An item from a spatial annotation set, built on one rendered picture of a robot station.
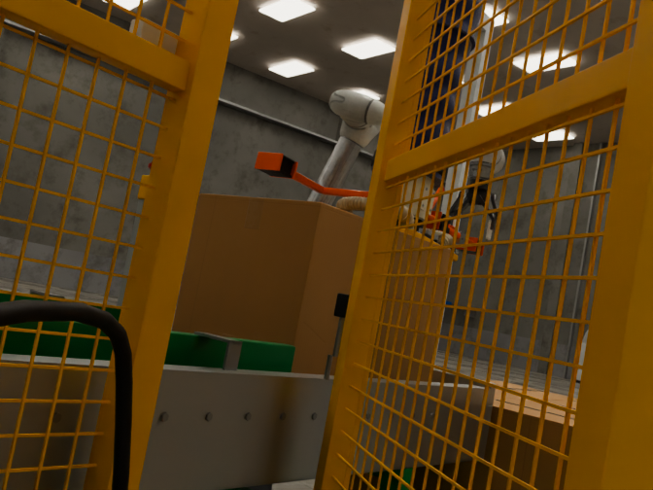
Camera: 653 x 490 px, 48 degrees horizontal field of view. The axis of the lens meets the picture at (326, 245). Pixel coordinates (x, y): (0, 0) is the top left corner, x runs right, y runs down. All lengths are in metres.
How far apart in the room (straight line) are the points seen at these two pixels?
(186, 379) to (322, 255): 0.56
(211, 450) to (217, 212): 0.74
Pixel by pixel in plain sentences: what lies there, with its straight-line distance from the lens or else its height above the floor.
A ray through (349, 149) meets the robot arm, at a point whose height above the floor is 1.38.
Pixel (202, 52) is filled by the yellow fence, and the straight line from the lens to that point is 0.99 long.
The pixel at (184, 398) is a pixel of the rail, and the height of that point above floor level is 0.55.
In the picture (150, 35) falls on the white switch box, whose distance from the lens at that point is 1.00.
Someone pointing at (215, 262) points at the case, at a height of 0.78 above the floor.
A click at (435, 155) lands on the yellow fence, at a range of 1.10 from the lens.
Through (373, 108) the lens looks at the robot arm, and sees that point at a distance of 2.83.
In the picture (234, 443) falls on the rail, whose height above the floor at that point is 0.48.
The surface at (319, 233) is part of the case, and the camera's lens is 1.57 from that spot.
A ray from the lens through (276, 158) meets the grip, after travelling 2.04.
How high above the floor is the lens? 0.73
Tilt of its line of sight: 5 degrees up
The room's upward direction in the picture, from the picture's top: 11 degrees clockwise
